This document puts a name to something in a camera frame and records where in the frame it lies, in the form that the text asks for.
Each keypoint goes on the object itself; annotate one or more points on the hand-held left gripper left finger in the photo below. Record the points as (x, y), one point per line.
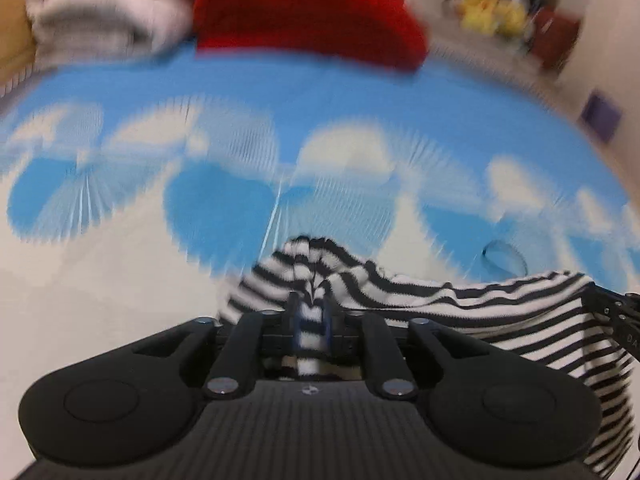
(295, 322)

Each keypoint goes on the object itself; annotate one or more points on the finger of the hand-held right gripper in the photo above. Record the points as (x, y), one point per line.
(612, 300)

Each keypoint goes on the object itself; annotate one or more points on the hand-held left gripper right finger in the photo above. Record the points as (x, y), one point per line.
(327, 322)

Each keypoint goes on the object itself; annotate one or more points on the striped hooded top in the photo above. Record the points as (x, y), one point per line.
(500, 315)

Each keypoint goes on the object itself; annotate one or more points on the translucent loop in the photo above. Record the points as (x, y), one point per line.
(486, 252)

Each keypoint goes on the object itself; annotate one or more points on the purple box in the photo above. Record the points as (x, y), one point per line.
(601, 116)

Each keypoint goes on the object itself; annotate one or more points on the blue and white printed bedsheet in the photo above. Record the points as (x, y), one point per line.
(150, 170)

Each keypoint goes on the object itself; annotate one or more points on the dark red bag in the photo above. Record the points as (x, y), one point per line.
(555, 40)

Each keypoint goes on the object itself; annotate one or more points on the yellow bear plush toy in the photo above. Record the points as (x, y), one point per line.
(512, 15)

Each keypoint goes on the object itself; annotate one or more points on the red folded blanket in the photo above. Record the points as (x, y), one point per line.
(305, 10)

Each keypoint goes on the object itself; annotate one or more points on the yellow duck plush toy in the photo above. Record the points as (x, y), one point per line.
(477, 2)

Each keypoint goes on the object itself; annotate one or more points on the cream folded quilt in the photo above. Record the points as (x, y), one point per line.
(110, 15)

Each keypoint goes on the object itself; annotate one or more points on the wooden headboard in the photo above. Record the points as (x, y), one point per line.
(15, 25)

